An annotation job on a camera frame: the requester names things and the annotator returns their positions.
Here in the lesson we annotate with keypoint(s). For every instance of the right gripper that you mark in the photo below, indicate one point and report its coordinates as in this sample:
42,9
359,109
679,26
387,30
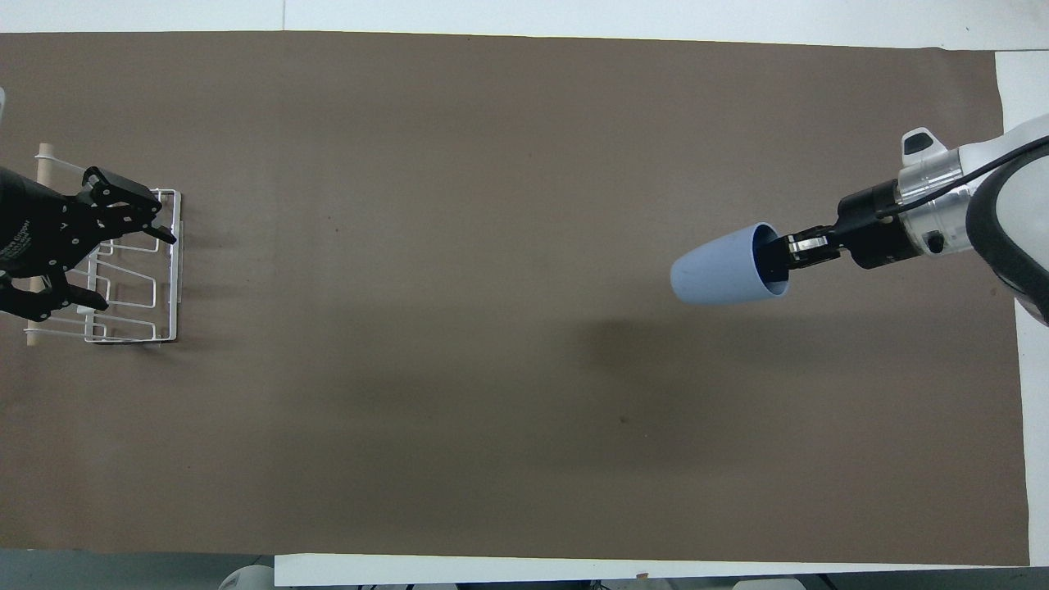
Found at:
873,233

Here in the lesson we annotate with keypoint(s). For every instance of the light blue cup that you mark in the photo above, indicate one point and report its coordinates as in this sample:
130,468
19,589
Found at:
721,266

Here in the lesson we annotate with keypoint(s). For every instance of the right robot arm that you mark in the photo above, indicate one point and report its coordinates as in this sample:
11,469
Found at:
1024,147

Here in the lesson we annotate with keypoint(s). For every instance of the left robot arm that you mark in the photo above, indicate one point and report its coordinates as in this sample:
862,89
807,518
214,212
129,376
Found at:
246,578

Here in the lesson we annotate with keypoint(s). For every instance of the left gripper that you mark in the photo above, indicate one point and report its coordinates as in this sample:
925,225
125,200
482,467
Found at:
29,229

